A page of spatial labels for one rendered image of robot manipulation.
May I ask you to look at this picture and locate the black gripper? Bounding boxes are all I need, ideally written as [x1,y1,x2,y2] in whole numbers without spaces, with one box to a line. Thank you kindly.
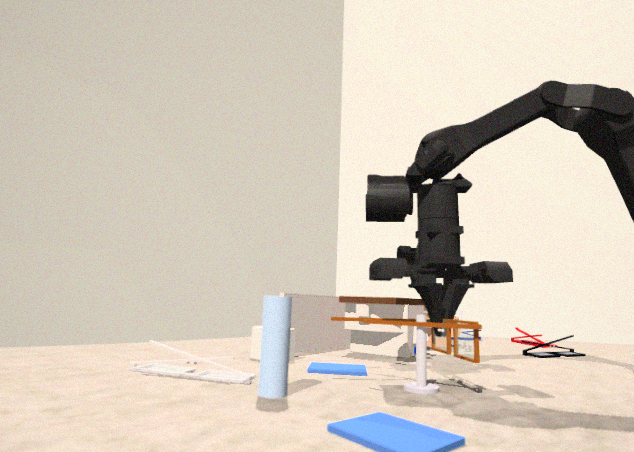
[369,218,513,323]

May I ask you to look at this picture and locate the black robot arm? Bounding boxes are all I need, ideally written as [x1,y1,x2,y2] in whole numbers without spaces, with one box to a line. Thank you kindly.
[366,80,634,222]

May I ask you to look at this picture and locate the blue flat rectangular pad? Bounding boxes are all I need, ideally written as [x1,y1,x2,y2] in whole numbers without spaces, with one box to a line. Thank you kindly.
[307,363,367,376]
[327,412,466,452]

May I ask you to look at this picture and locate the white post on round base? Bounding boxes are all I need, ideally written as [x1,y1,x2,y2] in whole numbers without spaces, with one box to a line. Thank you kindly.
[404,315,439,395]

